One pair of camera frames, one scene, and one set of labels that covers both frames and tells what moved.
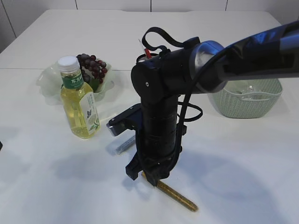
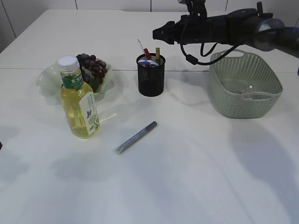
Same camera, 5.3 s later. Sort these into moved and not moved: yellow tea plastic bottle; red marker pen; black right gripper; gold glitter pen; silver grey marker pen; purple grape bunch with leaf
Moved: black right gripper; gold glitter pen
Not moved: yellow tea plastic bottle; silver grey marker pen; red marker pen; purple grape bunch with leaf
